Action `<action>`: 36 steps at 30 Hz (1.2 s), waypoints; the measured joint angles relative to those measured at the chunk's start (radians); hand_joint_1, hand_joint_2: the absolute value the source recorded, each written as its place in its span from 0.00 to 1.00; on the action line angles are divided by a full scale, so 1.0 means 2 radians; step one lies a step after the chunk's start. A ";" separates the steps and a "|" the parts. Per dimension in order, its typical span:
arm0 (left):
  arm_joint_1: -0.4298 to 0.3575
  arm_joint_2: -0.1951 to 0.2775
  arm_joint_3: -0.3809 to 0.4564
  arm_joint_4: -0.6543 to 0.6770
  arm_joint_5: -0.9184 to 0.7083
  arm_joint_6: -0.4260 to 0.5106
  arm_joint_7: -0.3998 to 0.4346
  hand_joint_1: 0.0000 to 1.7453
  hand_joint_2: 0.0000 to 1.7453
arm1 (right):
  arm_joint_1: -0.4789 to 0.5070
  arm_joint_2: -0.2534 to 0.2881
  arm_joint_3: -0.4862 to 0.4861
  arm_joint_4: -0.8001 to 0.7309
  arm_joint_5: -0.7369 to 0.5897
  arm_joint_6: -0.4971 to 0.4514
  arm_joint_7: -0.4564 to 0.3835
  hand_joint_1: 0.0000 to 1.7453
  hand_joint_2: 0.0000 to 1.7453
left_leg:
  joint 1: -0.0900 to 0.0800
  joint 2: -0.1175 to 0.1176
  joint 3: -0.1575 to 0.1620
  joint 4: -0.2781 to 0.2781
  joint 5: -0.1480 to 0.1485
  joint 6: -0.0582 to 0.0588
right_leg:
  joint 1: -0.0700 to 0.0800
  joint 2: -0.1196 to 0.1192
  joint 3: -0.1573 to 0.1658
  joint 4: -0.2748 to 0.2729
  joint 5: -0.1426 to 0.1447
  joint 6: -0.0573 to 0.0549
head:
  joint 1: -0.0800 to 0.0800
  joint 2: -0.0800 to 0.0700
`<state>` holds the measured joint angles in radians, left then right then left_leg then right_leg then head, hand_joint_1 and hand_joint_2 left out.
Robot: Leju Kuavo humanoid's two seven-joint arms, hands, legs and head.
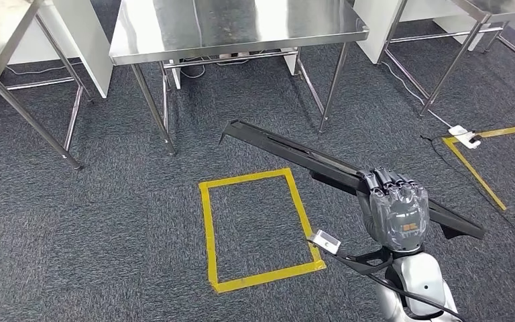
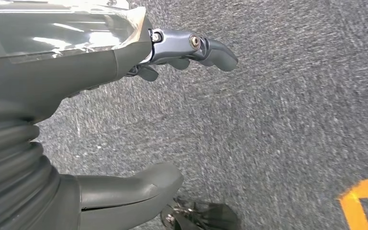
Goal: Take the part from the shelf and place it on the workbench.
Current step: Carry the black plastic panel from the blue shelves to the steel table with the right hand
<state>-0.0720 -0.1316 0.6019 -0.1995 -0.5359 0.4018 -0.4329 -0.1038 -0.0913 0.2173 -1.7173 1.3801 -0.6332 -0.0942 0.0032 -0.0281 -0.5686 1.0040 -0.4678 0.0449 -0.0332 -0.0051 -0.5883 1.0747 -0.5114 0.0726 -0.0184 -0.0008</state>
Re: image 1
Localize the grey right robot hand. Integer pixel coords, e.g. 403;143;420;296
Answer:
357;166;431;254

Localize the black plastic panel part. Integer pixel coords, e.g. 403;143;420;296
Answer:
219;119;486;241

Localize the yellow floor tape square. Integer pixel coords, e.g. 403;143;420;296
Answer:
198;167;327;294
441;125;515;213

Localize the white power strip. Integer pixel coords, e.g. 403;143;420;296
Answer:
447;125;483;150

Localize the white partition board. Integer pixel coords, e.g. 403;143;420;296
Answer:
0;19;83;115
353;0;476;66
53;0;114;99
433;15;492;53

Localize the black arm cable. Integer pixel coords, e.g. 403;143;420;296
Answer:
366;273;467;322

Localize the white power cable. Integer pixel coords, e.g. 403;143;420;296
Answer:
380;60;454;129

